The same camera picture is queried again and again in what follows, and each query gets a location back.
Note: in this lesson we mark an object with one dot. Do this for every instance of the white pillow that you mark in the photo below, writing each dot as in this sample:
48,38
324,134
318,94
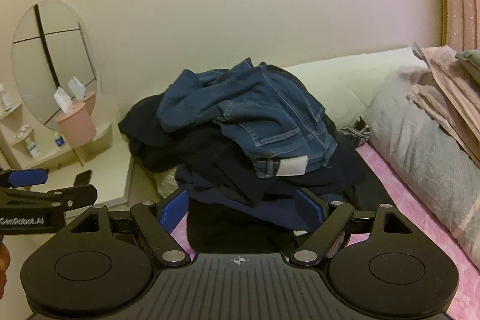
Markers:
337,76

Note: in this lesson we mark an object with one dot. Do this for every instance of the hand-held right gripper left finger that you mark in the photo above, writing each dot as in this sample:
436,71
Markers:
174,209

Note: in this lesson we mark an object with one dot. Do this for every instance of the blue jeans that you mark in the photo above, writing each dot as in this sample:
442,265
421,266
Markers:
270,106

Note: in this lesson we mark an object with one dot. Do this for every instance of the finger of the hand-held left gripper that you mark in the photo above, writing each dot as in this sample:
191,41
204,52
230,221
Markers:
84,192
26,177

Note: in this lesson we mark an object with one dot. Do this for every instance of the pink round tissue box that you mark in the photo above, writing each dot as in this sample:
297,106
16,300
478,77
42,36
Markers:
77,128

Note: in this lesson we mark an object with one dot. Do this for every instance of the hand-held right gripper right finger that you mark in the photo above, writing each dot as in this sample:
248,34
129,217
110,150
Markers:
310,209

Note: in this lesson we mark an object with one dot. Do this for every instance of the small white blue-label bottle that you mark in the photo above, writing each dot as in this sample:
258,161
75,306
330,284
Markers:
59,140

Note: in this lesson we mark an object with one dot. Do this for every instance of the pile of dark clothes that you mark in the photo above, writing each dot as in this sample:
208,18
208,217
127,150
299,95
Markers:
210,155

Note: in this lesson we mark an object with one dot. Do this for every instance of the pink floral bedsheet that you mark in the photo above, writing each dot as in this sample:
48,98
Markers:
405,200

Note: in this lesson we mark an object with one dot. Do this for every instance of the folded pink beige blankets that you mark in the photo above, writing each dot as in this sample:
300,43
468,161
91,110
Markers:
442,95

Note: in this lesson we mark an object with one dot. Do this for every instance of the white tissue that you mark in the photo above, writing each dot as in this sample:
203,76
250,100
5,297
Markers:
63,100

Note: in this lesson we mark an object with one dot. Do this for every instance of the white dressing table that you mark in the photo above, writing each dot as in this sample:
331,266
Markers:
101,173

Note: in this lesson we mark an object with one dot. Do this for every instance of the oval wall mirror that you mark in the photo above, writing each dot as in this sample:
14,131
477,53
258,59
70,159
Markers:
48,54

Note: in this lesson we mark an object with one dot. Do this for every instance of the black and white striped cloth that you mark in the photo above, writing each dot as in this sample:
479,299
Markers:
356,134

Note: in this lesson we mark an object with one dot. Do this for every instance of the grey and pink quilt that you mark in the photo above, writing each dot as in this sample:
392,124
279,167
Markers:
412,147

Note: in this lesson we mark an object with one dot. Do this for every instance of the folded grey-green cloth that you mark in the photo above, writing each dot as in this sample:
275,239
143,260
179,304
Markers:
470,61

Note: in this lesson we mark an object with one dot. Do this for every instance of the person's left hand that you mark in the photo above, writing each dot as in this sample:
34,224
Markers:
3,263

